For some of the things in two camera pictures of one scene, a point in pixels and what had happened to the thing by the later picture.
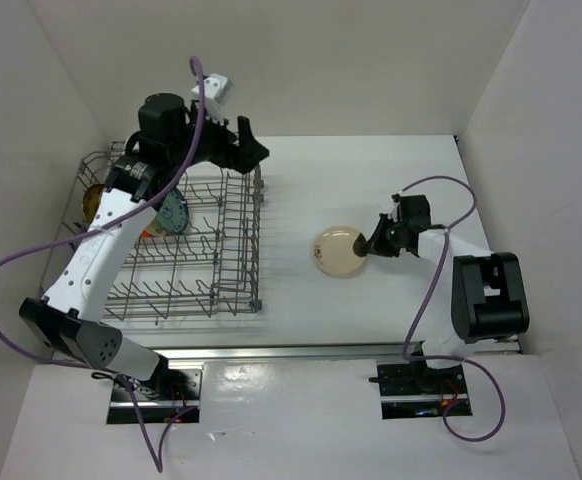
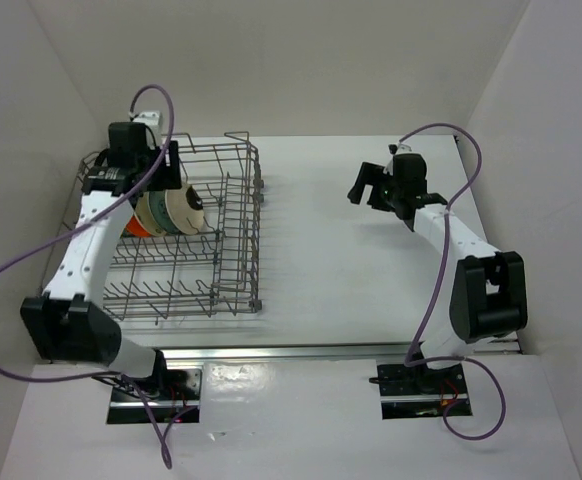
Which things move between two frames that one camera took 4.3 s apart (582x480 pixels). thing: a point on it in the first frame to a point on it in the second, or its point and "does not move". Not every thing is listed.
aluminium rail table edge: [309, 352] does not move
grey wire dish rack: [213, 267] does not move
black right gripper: [377, 244] to [368, 176]
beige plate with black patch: [334, 253] to [185, 208]
